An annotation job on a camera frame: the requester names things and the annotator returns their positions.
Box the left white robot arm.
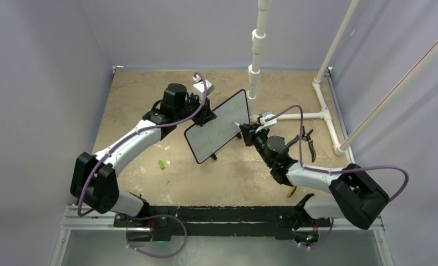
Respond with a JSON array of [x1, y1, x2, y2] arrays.
[[69, 80, 216, 227]]

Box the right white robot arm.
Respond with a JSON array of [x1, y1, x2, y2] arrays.
[[238, 124, 390, 229]]

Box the purple cable loop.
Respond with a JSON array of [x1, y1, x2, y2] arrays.
[[126, 213, 190, 259]]

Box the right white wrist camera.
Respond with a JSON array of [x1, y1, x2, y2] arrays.
[[255, 111, 277, 133]]

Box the yellow-handled pliers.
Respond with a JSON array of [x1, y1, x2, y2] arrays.
[[287, 186, 297, 198]]

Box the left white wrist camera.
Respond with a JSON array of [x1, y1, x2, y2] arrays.
[[192, 80, 215, 101]]

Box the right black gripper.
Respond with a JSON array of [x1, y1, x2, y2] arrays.
[[241, 123, 274, 167]]

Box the black-handled wire stripper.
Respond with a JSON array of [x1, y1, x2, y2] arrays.
[[286, 126, 317, 162]]

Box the small black-framed whiteboard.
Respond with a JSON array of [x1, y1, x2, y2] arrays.
[[184, 89, 250, 164]]

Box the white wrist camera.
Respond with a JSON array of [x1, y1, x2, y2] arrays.
[[192, 80, 215, 101], [255, 111, 277, 133]]

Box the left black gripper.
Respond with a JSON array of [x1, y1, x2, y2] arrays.
[[175, 93, 216, 127]]

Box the white PVC pipe frame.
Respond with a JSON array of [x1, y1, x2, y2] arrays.
[[245, 0, 438, 157]]

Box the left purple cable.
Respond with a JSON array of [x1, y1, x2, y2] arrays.
[[77, 71, 208, 217]]

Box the green marker cap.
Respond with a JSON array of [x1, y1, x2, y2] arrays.
[[158, 160, 165, 170]]

